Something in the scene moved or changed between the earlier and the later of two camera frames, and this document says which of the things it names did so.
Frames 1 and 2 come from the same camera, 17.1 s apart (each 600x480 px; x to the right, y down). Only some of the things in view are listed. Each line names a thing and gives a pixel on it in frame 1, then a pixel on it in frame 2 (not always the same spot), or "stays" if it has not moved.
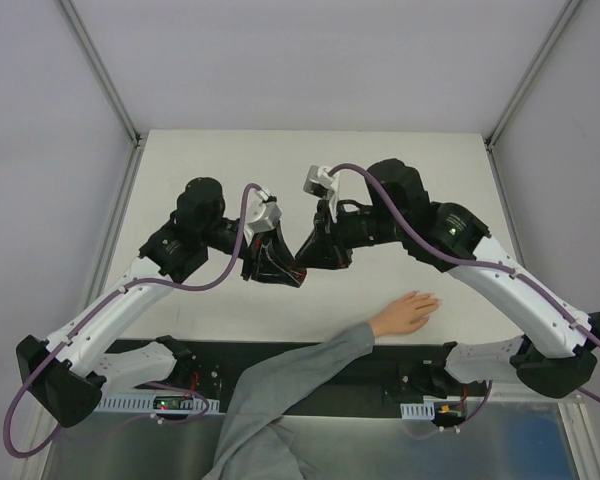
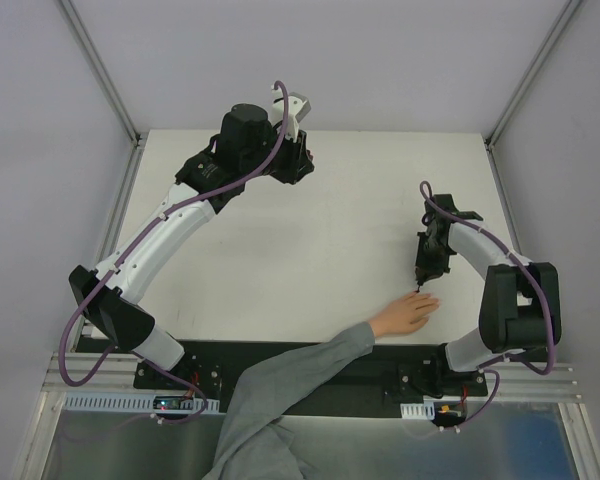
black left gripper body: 255,259 → 296,161
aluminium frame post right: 534,71 stays
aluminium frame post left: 138,139 stays
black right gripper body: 333,240 → 431,257
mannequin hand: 404,314 stays
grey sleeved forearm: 254,445 stays
